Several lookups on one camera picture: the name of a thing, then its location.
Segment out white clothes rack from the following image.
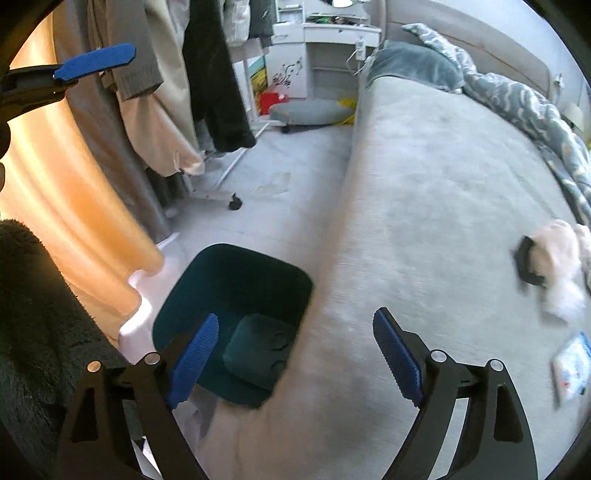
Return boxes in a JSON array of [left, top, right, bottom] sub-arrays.
[[185, 41, 271, 212]]

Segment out grey cushion stool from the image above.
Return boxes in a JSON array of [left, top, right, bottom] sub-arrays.
[[269, 98, 354, 135]]

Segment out dark teal trash bin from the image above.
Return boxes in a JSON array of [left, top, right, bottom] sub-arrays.
[[151, 243, 315, 409]]

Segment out grey knit sweater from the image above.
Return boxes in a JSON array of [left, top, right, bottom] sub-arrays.
[[88, 0, 165, 101]]

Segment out orange curtain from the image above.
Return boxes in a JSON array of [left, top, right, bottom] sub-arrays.
[[0, 18, 165, 348]]

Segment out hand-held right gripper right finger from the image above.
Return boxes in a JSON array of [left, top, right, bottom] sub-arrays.
[[372, 307, 539, 480]]

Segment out white bedside lamp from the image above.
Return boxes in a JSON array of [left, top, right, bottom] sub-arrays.
[[564, 102, 590, 133]]

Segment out yellow flower painting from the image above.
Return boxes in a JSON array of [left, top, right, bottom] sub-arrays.
[[248, 56, 270, 116]]

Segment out blue-grey pillow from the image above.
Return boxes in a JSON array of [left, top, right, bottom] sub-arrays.
[[365, 41, 465, 94]]

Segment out yellow bag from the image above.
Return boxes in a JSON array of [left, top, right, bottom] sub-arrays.
[[334, 96, 359, 126]]

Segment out dark grey knit vest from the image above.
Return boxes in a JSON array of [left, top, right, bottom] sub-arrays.
[[249, 0, 276, 48]]

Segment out grey bed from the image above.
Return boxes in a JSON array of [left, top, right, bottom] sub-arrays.
[[198, 74, 591, 480]]

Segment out red box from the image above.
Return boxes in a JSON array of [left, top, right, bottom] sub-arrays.
[[259, 91, 290, 116]]

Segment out clothes on rack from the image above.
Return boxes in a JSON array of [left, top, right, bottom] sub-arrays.
[[53, 0, 174, 243]]

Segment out white puffer jacket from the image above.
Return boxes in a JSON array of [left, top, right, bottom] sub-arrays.
[[225, 0, 253, 47]]

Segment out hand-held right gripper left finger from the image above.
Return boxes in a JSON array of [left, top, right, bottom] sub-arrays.
[[53, 313, 220, 480]]

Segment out dark fleece cloth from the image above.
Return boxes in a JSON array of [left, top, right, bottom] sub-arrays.
[[0, 219, 132, 480]]

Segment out white blue packet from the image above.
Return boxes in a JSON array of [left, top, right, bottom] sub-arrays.
[[551, 331, 591, 408]]

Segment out grey upholstered headboard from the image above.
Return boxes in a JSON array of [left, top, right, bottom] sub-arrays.
[[383, 0, 555, 100]]

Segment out beige coat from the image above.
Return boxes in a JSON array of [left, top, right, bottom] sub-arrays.
[[117, 0, 206, 177]]

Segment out black packet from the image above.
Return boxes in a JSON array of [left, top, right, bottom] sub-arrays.
[[514, 235, 548, 288]]

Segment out black fleece garment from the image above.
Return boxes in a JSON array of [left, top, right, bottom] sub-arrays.
[[182, 0, 257, 153]]

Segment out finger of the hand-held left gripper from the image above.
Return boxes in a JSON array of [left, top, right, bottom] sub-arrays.
[[0, 43, 136, 121]]

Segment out blue patterned quilt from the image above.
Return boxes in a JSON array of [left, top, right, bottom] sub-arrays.
[[403, 23, 591, 228]]

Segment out white vanity desk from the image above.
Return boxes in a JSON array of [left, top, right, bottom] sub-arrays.
[[272, 0, 384, 100]]

